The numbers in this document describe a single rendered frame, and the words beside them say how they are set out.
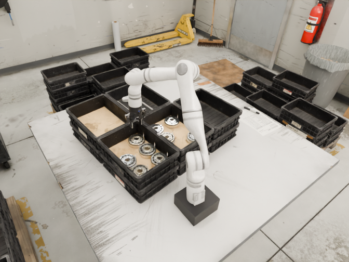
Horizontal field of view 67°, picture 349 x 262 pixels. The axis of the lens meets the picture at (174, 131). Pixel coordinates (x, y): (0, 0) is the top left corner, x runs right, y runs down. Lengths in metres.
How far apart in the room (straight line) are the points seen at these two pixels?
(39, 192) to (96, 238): 1.31
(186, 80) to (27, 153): 2.23
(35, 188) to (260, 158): 1.96
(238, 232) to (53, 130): 1.44
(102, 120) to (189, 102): 0.86
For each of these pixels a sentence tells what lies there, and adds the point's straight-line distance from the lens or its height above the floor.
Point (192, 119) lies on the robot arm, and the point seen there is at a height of 1.25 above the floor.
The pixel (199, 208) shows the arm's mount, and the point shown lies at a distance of 1.43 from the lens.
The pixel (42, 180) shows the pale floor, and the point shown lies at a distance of 2.78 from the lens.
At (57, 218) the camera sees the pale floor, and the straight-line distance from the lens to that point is 2.47.
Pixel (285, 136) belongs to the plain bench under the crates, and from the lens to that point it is 2.13.
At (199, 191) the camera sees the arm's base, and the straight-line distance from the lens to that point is 1.35.
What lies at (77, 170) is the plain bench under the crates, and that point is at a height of 0.70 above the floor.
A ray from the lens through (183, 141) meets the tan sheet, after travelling 1.70.
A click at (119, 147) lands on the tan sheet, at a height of 0.83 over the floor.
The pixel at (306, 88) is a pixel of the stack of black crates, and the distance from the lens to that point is 3.29.
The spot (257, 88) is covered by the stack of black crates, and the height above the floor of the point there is 0.39.
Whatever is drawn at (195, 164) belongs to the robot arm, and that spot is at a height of 1.10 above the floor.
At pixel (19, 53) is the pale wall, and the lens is 4.64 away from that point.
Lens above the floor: 1.97
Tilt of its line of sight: 40 degrees down
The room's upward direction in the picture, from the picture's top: 3 degrees clockwise
